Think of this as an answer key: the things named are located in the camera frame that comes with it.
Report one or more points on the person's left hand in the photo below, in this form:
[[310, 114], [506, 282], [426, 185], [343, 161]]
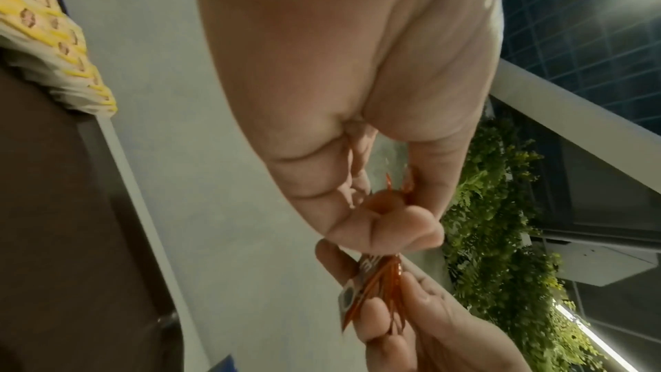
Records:
[[335, 76]]

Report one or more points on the person's right hand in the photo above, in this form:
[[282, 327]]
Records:
[[454, 341]]

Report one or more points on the row of tea bags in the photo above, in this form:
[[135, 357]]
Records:
[[51, 43]]

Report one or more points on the dark brown tray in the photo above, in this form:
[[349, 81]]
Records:
[[62, 219]]

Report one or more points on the gridded glass facade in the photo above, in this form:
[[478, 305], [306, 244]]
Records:
[[578, 15]]

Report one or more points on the green leafy plant wall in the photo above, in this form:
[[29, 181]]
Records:
[[490, 239]]

